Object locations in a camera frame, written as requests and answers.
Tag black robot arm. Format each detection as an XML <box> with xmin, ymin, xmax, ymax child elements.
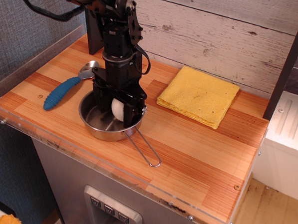
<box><xmin>67</xmin><ymin>0</ymin><xmax>147</xmax><ymax>127</ymax></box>

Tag yellow object bottom left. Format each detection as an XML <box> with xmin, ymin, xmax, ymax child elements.
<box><xmin>0</xmin><ymin>214</ymin><xmax>22</xmax><ymax>224</ymax></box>

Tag white ball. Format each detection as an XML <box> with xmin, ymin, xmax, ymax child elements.
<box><xmin>111</xmin><ymin>99</ymin><xmax>124</xmax><ymax>122</ymax></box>

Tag clear acrylic edge guard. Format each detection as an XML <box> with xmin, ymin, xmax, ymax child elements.
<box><xmin>0</xmin><ymin>102</ymin><xmax>268</xmax><ymax>224</ymax></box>

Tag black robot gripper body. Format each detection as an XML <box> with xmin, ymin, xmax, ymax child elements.
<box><xmin>93</xmin><ymin>55</ymin><xmax>147</xmax><ymax>114</ymax></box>

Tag dark vertical post right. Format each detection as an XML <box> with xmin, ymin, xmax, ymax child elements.
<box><xmin>263</xmin><ymin>32</ymin><xmax>298</xmax><ymax>120</ymax></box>

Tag white toy sink counter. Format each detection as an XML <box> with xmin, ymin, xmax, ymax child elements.
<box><xmin>252</xmin><ymin>92</ymin><xmax>298</xmax><ymax>200</ymax></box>

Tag stainless steel pot with handle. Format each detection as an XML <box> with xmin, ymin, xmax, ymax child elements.
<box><xmin>78</xmin><ymin>91</ymin><xmax>162</xmax><ymax>167</ymax></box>

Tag folded yellow cloth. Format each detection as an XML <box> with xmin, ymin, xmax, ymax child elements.
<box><xmin>156</xmin><ymin>66</ymin><xmax>240</xmax><ymax>130</ymax></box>

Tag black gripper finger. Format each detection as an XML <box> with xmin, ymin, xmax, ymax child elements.
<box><xmin>93</xmin><ymin>83</ymin><xmax>114</xmax><ymax>113</ymax></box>
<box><xmin>123</xmin><ymin>105</ymin><xmax>142</xmax><ymax>128</ymax></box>

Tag silver toy fridge cabinet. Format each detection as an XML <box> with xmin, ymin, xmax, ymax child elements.
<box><xmin>33</xmin><ymin>140</ymin><xmax>196</xmax><ymax>224</ymax></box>

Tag black cable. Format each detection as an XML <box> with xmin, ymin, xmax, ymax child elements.
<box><xmin>11</xmin><ymin>0</ymin><xmax>87</xmax><ymax>23</ymax></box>

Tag blue handled metal spoon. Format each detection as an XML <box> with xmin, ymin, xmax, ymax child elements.
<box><xmin>43</xmin><ymin>60</ymin><xmax>99</xmax><ymax>111</ymax></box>

